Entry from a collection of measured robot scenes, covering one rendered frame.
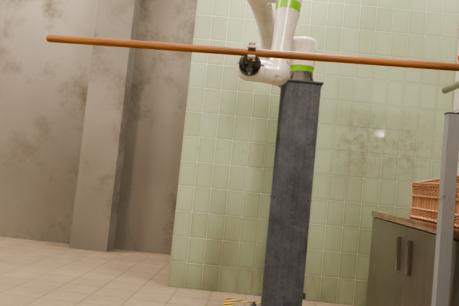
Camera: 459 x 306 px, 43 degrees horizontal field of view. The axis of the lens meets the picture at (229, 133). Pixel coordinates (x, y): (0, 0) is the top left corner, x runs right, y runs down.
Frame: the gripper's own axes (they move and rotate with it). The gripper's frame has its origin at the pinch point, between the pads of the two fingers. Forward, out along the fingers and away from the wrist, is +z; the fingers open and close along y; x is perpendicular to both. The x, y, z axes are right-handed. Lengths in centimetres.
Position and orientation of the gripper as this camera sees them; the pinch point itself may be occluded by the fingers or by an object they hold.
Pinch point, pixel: (251, 52)
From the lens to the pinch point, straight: 226.9
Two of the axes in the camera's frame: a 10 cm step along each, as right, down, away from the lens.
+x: -10.0, -0.9, 0.1
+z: 0.0, -0.7, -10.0
